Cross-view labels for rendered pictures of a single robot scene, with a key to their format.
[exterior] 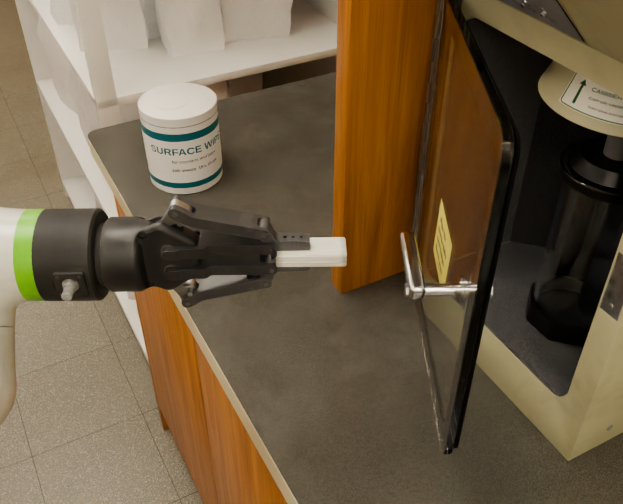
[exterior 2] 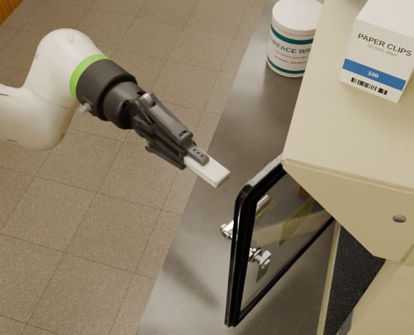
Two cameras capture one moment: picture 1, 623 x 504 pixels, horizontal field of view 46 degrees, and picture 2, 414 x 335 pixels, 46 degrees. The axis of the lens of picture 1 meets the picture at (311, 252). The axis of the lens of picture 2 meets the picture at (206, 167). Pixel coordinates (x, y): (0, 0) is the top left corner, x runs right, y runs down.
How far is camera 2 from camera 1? 42 cm
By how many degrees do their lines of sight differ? 33
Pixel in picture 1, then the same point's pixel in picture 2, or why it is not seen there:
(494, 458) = not seen: outside the picture
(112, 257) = (108, 105)
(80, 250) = (96, 92)
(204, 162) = (295, 60)
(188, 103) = (303, 18)
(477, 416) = (288, 321)
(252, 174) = not seen: hidden behind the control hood
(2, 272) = (65, 81)
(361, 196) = not seen: hidden behind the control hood
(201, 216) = (153, 111)
